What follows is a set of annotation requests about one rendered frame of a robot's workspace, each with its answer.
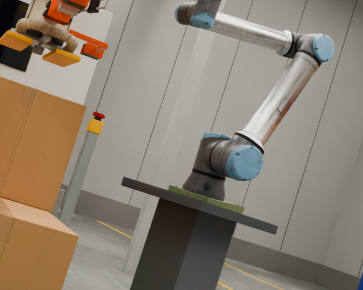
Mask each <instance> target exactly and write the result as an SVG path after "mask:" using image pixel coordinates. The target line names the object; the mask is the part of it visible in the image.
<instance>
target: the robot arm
mask: <svg viewBox="0 0 363 290"><path fill-rule="evenodd" d="M220 3H221V0H197V2H183V3H181V4H179V5H178V6H177V7H176V9H175V18H176V21H177V22H178V23H180V24H182V25H190V26H194V27H196V28H202V29H205V30H209V31H211V32H215V33H219V34H221V35H225V36H228V37H232V38H234V39H238V40H241V41H245V42H248V43H251V44H255V45H258V46H261V47H265V48H268V49H271V50H275V51H276V53H277V55H279V56H283V57H286V58H291V59H292V61H291V62H290V63H289V65H288V66H287V68H286V69H285V71H284V72H283V73H282V75H281V76H280V78H279V79H278V80H277V82H276V83H275V85H274V86H273V88H272V89H271V90H270V92H269V93H268V95H267V96H266V98H265V99H264V100H263V102H262V103H261V104H260V106H259V107H258V108H257V110H256V111H255V113H254V114H253V116H252V117H251V118H250V120H249V121H248V123H247V124H246V125H245V127H244V128H243V130H242V131H237V132H235V133H234V134H233V136H232V137H230V136H227V135H222V134H220V133H215V132H205V133H204V134H203V136H202V139H201V142H200V145H199V148H198V152H197V155H196V158H195V162H194V166H193V169H192V172H191V174H190V176H189V177H188V178H187V180H186V181H185V183H184V184H183V187H182V189H184V190H186V191H189V192H192V193H195V194H199V195H201V196H205V197H209V198H211V199H216V200H220V201H224V199H225V185H224V183H225V179H226V177H228V178H232V179H234V180H237V181H249V180H252V179H254V178H255V177H256V176H257V175H258V174H259V173H260V171H261V169H262V167H263V158H262V156H263V154H264V144H265V143H266V142H267V140H268V139H269V137H270V136H271V134H272V133H273V132H274V130H275V129H276V127H277V126H278V124H279V123H280V122H281V120H282V119H283V117H284V116H285V115H286V113H287V112H288V110H289V109H290V107H291V106H292V105H293V103H294V102H295V100H296V99H297V97H298V96H299V94H300V93H301V92H302V90H303V88H304V87H305V86H306V84H307V83H308V82H309V80H310V79H311V77H312V76H313V74H314V73H315V71H316V70H317V69H318V68H319V67H320V65H321V64H322V63H323V62H327V61H329V60H330V59H331V58H332V57H333V55H334V51H335V48H334V42H333V40H332V39H331V37H330V36H328V35H324V34H321V33H318V34H302V33H296V32H291V31H289V30H283V31H282V32H280V31H277V30H274V29H270V28H267V27H265V26H261V25H258V24H254V23H252V22H249V21H246V20H242V19H239V18H236V17H233V16H230V15H227V14H224V13H220V12H218V9H219V6H220Z"/></svg>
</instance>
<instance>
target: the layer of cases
mask: <svg viewBox="0 0 363 290"><path fill-rule="evenodd" d="M78 238H79V236H78V235H77V234H76V233H74V232H73V231H72V230H71V229H69V228H68V227H67V226H66V225H64V224H63V223H62V222H61V221H60V220H58V219H57V218H56V217H55V216H54V215H52V214H51V213H49V212H48V211H45V210H42V209H38V208H35V207H31V206H29V205H25V204H21V203H18V202H15V201H12V200H8V199H5V198H2V197H0V290H62V287H63V284H64V282H65V278H66V275H67V271H68V269H69V266H70V263H71V259H72V257H73V254H74V251H75V247H76V245H77V242H78Z"/></svg>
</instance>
